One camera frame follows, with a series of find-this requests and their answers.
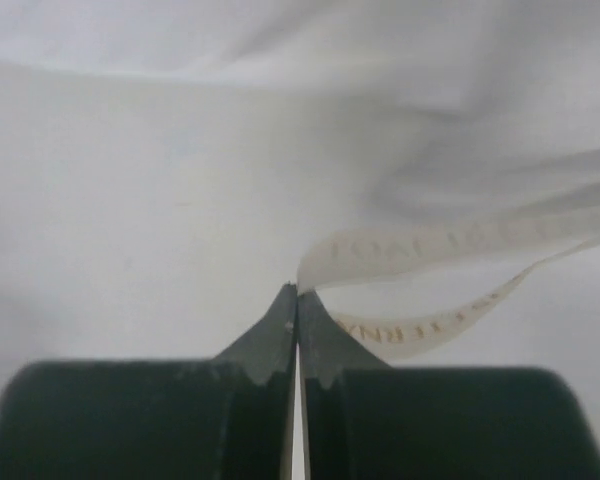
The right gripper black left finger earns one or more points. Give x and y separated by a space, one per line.
226 417

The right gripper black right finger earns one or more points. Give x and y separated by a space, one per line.
364 419

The cream printed ribbon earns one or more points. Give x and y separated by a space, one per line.
365 255

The translucent white wrapping paper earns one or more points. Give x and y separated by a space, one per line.
446 107

